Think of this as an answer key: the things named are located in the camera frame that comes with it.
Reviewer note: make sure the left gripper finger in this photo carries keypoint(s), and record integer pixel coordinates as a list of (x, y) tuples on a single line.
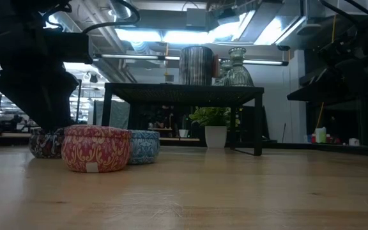
[(30, 92), (65, 96)]

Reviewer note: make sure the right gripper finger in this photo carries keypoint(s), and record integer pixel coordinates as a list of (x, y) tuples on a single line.
[(311, 101), (324, 90)]

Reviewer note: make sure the purple patterned candle tin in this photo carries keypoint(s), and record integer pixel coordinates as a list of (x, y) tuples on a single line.
[(43, 145)]

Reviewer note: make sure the pink patterned candle tin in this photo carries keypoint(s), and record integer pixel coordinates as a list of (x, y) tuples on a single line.
[(96, 150)]

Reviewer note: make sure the green glass candlestick holder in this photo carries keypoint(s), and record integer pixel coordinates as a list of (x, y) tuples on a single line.
[(225, 68), (219, 81), (240, 75)]

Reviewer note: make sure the blue patterned candle tin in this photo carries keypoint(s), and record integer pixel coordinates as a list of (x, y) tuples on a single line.
[(145, 147)]

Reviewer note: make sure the silver ribbed candle jar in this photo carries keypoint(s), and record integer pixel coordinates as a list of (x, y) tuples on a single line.
[(196, 67)]

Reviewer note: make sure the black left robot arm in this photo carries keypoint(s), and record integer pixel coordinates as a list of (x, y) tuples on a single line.
[(11, 16)]

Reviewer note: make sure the white plastic bottle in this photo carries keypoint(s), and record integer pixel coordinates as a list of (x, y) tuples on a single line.
[(320, 134)]

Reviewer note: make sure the small red container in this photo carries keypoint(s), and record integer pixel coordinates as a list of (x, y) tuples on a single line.
[(313, 139)]

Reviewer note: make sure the grey fabric panel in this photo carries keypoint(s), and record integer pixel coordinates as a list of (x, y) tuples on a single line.
[(117, 115)]

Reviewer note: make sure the white cup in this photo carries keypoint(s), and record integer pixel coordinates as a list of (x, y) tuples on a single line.
[(354, 141)]

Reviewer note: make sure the long LED light bar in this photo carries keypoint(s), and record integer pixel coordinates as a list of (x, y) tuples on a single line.
[(133, 56)]

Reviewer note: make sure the green plant in white pot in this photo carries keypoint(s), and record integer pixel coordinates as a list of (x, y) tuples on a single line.
[(216, 135)]

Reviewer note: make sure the bright ceiling light panel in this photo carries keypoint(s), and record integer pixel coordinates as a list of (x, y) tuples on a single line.
[(161, 35)]

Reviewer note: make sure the black perforated metal shelf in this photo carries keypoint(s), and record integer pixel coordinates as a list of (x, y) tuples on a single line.
[(184, 94)]

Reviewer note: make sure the small white pot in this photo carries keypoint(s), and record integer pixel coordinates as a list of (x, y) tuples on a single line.
[(183, 133)]

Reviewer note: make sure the black aluminium table frame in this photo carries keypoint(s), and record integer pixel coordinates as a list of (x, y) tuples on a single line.
[(331, 148)]

